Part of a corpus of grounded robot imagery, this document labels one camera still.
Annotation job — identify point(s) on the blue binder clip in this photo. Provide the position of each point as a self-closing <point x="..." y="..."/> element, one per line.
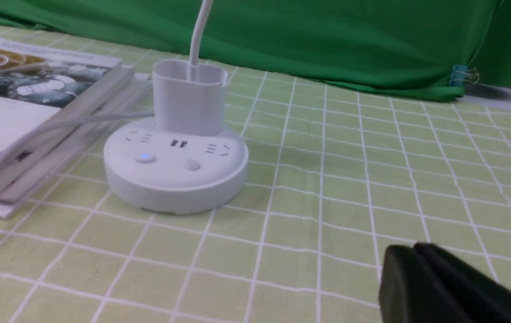
<point x="462" y="74"/>

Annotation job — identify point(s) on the green backdrop cloth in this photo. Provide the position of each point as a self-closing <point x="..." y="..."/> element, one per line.
<point x="405" y="48"/>

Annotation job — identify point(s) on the green checkered tablecloth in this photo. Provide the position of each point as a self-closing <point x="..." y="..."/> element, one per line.
<point x="334" y="177"/>

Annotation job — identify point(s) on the white desk lamp base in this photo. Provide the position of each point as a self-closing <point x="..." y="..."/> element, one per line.
<point x="183" y="160"/>

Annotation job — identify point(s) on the top book with photo cover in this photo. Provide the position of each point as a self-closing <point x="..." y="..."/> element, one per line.
<point x="41" y="85"/>

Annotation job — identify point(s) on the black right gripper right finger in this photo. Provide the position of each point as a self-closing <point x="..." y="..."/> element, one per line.
<point x="482" y="299"/>

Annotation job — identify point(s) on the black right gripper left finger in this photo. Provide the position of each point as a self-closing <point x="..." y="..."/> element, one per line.
<point x="410" y="292"/>

